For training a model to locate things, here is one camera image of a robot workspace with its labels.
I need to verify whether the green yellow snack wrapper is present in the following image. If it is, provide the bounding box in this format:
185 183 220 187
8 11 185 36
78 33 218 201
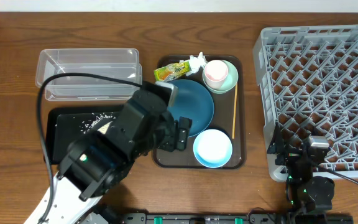
154 61 191 82

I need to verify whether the crumpled white tissue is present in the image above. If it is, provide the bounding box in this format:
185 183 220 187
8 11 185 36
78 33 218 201
185 52 208 76

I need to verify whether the pink cup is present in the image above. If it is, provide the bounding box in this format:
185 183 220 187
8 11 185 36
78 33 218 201
204 60 228 90

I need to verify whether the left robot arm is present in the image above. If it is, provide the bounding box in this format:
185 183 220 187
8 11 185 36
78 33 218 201
26 90 191 223

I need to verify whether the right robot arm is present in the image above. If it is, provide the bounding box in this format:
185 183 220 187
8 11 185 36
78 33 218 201
267 124 335 223

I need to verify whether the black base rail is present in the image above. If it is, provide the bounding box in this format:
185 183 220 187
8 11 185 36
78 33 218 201
82 212 354 224

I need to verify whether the black plastic tray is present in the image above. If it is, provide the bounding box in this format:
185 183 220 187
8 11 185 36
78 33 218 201
45 105 123 165

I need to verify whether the light blue bowl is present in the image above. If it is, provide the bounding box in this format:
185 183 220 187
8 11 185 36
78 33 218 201
193 129 233 169

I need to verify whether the grey dishwasher rack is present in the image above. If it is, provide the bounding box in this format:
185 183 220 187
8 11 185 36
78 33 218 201
253 25 358 178

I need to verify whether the dark blue plate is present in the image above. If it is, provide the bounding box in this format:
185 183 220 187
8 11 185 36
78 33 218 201
168 79 214 137

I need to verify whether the pile of rice grains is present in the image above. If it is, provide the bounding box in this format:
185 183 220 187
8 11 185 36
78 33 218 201
80 112 116 134

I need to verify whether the light green saucer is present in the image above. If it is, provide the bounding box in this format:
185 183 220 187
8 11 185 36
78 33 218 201
203 60 239 94

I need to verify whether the clear plastic bin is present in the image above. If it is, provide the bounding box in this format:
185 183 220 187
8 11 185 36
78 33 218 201
35 48 142 101

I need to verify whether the wooden chopstick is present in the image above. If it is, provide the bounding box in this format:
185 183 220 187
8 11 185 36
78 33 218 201
231 84 238 139

